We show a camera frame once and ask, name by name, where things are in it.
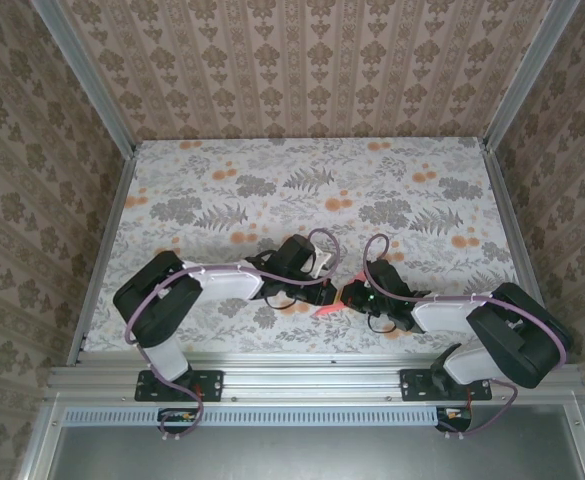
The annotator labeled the pink square paper sheet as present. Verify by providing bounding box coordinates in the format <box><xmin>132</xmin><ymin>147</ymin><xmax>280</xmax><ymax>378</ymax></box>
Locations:
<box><xmin>314</xmin><ymin>269</ymin><xmax>368</xmax><ymax>317</ymax></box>

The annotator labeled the grey metal sheet panel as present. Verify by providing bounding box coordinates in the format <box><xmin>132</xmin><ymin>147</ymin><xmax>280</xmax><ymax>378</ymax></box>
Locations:
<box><xmin>19</xmin><ymin>394</ymin><xmax>585</xmax><ymax>480</ymax></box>

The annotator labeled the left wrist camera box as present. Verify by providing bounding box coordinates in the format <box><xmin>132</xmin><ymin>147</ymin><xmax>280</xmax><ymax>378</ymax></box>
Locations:
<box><xmin>308</xmin><ymin>246</ymin><xmax>334</xmax><ymax>277</ymax></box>

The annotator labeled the aluminium cross rail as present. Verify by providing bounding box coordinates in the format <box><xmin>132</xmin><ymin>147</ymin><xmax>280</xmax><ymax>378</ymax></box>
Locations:
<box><xmin>46</xmin><ymin>352</ymin><xmax>585</xmax><ymax>402</ymax></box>

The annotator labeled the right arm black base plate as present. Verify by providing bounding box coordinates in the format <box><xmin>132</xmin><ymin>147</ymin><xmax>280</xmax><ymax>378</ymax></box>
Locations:
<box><xmin>400</xmin><ymin>368</ymin><xmax>493</xmax><ymax>402</ymax></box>

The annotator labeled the grey slotted cable duct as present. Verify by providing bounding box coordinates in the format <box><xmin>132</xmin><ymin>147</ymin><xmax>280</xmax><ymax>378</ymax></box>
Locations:
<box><xmin>64</xmin><ymin>405</ymin><xmax>441</xmax><ymax>427</ymax></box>

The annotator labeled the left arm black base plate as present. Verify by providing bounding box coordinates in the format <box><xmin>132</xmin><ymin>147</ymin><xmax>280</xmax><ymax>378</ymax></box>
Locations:
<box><xmin>134</xmin><ymin>368</ymin><xmax>223</xmax><ymax>402</ymax></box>

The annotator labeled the aluminium side rail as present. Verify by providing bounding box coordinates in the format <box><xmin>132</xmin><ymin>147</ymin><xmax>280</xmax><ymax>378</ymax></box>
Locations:
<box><xmin>480</xmin><ymin>142</ymin><xmax>564</xmax><ymax>364</ymax></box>
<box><xmin>66</xmin><ymin>149</ymin><xmax>139</xmax><ymax>366</ymax></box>

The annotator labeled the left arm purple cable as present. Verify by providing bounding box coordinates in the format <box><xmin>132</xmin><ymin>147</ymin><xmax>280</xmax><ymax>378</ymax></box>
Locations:
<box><xmin>124</xmin><ymin>228</ymin><xmax>343</xmax><ymax>441</ymax></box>

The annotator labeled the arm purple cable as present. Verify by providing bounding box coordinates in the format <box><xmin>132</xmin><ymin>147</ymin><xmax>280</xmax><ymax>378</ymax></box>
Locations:
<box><xmin>124</xmin><ymin>228</ymin><xmax>343</xmax><ymax>441</ymax></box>
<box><xmin>361</xmin><ymin>233</ymin><xmax>572</xmax><ymax>436</ymax></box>

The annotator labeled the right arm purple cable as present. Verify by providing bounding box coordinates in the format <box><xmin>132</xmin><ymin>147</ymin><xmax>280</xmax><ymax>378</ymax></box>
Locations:
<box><xmin>361</xmin><ymin>233</ymin><xmax>572</xmax><ymax>436</ymax></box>

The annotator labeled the aluminium corner post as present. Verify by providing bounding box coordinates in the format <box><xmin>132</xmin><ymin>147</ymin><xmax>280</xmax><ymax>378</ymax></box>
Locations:
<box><xmin>482</xmin><ymin>0</ymin><xmax>583</xmax><ymax>152</ymax></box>
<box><xmin>29</xmin><ymin>0</ymin><xmax>137</xmax><ymax>157</ymax></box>

